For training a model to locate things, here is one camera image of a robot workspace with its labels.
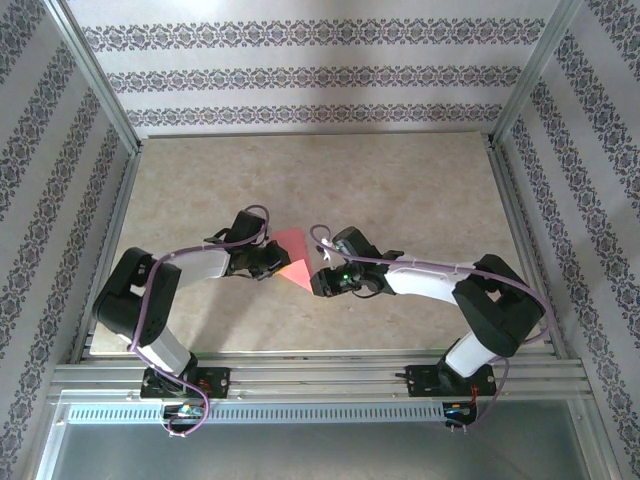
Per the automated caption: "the red cloth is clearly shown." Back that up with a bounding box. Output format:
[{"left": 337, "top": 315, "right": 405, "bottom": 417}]
[{"left": 269, "top": 227, "right": 315, "bottom": 294}]

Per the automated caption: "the grey metal tray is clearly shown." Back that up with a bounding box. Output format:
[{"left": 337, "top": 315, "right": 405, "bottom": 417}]
[{"left": 32, "top": 397, "right": 614, "bottom": 480}]

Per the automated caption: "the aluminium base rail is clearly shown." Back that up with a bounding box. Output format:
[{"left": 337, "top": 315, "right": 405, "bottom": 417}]
[{"left": 49, "top": 349, "right": 587, "bottom": 401}]

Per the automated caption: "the thin white wall-side rail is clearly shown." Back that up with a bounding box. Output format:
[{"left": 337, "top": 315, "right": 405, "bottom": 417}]
[{"left": 141, "top": 131, "right": 494, "bottom": 140}]

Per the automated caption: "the slotted grey cable duct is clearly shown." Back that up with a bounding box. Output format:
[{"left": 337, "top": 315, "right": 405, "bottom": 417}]
[{"left": 64, "top": 402, "right": 481, "bottom": 426}]

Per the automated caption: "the aluminium left side rail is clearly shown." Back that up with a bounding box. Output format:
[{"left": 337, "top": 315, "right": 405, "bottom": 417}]
[{"left": 68, "top": 147, "right": 145, "bottom": 365}]

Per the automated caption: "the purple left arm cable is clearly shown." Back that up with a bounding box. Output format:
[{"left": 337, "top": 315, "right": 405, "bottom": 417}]
[{"left": 127, "top": 203, "right": 272, "bottom": 441}]

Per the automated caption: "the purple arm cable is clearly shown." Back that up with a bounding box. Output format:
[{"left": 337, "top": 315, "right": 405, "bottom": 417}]
[
  {"left": 308, "top": 223, "right": 554, "bottom": 436},
  {"left": 127, "top": 203, "right": 272, "bottom": 441}
]

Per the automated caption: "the aluminium right side rail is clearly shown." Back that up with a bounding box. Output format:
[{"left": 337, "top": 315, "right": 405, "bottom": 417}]
[{"left": 488, "top": 143, "right": 570, "bottom": 361}]

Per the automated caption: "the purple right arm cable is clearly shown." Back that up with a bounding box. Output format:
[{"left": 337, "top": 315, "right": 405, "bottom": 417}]
[{"left": 308, "top": 223, "right": 554, "bottom": 436}]

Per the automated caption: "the aluminium left frame post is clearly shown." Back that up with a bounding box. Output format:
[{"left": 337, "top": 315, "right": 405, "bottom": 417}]
[{"left": 43, "top": 0, "right": 143, "bottom": 157}]

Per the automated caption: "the aluminium frame post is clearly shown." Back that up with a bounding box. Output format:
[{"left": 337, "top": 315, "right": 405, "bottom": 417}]
[
  {"left": 43, "top": 0, "right": 143, "bottom": 157},
  {"left": 488, "top": 0, "right": 587, "bottom": 149}
]

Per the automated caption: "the aluminium right frame post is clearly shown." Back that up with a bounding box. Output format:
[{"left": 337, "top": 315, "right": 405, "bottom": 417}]
[{"left": 488, "top": 0, "right": 587, "bottom": 149}]

